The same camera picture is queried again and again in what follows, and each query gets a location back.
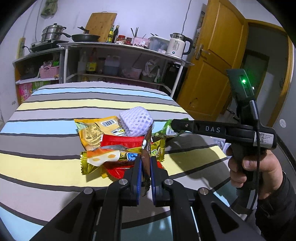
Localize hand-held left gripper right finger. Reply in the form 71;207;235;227
150;156;266;241

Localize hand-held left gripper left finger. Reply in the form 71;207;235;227
30;156;142;241

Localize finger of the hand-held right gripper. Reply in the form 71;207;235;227
171;119;232;141

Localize brown snack wrapper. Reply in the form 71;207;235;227
139;126;155;198

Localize dark green snack packet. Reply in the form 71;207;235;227
151;119;184;140

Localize person's right forearm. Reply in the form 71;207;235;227
254;171;296;241

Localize person's right hand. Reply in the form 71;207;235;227
226;147;284;200

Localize gold green snack packet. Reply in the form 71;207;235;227
150;139;166;162

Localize red snack packet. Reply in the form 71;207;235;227
101;134;170;179

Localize gold egg print packet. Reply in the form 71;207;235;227
80;148;142;176

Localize white foam fruit net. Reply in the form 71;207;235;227
119;106;154;137

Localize yellow snack packet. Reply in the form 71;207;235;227
74;116;127;154

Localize yellow wooden door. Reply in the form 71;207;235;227
176;0;249;121

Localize crumpled plastic bags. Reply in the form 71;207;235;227
144;59;162;83

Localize pink plastic bowl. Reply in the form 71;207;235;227
130;67;142;79

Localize white electric kettle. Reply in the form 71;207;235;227
166;33;193;58

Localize clear plastic container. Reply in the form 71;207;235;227
148;36;171;53

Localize striped blanket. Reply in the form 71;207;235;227
0;82;232;233

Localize pink chopstick holder box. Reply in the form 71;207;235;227
132;37;150;47

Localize large dark liquid jug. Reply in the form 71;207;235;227
104;55;120;76

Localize brown lidded jar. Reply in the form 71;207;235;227
97;57;106;75

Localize white metal shelf unit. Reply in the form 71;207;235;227
57;42;195;98

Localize yellow label oil bottle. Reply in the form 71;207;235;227
86;49;98;74

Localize dark sauce bottle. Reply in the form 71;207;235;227
107;25;115;43
112;25;120;43

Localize white plastic bottle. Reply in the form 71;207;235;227
78;51;88;74

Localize pink plastic basket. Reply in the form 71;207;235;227
39;65;60;79

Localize wooden cutting board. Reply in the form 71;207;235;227
85;12;118;42

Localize colourful printed boxes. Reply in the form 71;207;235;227
18;80;51;104

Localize black frying pan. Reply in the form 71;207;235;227
61;26;101;42

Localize black induction cooker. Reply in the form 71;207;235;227
30;40;64;53

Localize small wooden shelf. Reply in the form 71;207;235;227
13;47;65;105

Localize steel steamer pot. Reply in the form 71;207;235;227
42;23;67;42

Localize yellow power strip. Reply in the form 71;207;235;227
18;37;26;59

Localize green hanging cloth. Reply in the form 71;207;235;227
41;0;58;16

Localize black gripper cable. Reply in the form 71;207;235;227
245;100;262;220

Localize metal door handle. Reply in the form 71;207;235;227
195;44;211;60

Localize yellow wooden door frame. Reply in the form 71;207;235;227
245;19;295;127

